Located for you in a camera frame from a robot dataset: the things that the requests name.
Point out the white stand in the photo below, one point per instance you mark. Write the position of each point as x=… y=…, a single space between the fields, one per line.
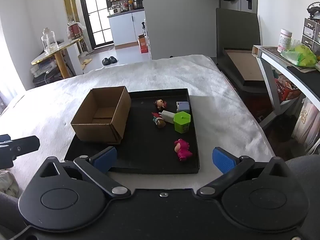
x=82 y=48

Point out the yellow slippers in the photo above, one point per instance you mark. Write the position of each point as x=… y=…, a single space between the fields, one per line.
x=86 y=63

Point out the white crumpled cloth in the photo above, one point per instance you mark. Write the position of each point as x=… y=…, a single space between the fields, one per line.
x=8 y=183

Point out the red hat figurine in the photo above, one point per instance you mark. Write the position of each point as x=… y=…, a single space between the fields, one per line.
x=160 y=123

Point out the purple cube toy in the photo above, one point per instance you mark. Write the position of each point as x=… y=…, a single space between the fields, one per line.
x=183 y=107

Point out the white kitchen cabinet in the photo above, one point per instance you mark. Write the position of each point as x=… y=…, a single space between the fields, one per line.
x=125 y=27

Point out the black frame with brown board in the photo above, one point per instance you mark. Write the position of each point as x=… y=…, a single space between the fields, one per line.
x=245 y=67

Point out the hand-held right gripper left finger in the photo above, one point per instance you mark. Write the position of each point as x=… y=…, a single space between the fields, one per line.
x=105 y=158

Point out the small drawer organizer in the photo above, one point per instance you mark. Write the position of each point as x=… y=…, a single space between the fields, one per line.
x=311 y=35

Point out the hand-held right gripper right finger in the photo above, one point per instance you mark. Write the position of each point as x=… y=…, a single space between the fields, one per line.
x=223 y=162

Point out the orange cardboard box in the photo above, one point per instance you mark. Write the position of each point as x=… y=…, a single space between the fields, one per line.
x=143 y=45

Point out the brown cardboard box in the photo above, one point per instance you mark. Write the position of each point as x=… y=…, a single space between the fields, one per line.
x=117 y=120

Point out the green plastic bag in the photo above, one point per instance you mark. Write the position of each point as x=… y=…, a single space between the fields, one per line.
x=300 y=55

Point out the black framed glass door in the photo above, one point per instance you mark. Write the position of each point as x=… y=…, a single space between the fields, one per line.
x=86 y=17

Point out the black leaning panel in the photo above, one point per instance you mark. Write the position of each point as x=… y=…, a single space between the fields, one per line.
x=237 y=30

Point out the red basket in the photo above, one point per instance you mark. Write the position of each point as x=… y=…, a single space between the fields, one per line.
x=287 y=90

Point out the clear glass jar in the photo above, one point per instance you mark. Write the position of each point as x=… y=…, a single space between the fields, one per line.
x=50 y=42

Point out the red tin in plastic bag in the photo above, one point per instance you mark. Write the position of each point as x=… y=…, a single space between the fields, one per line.
x=74 y=31

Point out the black slipper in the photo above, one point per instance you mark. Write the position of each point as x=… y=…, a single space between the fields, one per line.
x=105 y=61
x=113 y=60

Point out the white plastic jar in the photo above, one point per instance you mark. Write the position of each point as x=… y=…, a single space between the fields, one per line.
x=285 y=41

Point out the white desk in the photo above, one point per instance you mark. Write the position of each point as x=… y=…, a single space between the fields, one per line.
x=300 y=77

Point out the white paper bags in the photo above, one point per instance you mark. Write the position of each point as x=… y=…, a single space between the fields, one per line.
x=306 y=125

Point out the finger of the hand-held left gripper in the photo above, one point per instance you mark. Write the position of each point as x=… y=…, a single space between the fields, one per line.
x=25 y=145
x=4 y=138

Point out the silver rice cooker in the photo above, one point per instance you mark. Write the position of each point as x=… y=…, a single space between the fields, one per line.
x=115 y=10

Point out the gold rim round table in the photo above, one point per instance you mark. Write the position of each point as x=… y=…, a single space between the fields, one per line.
x=62 y=62

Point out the pink bear figurine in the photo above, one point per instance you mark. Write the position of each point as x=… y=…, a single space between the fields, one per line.
x=181 y=150

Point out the brown hair figurine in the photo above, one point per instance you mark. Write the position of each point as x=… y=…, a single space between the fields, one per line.
x=160 y=103

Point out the black tray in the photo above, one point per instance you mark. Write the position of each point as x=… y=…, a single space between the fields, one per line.
x=150 y=150

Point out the yellow curtain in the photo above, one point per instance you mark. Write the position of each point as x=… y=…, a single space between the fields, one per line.
x=68 y=0

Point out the green hexagonal box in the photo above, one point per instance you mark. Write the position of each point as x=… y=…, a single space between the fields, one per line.
x=182 y=123

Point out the boxes under round table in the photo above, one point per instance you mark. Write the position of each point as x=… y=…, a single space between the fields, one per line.
x=43 y=67

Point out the white plug charger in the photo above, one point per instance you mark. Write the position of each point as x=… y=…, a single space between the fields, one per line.
x=167 y=116

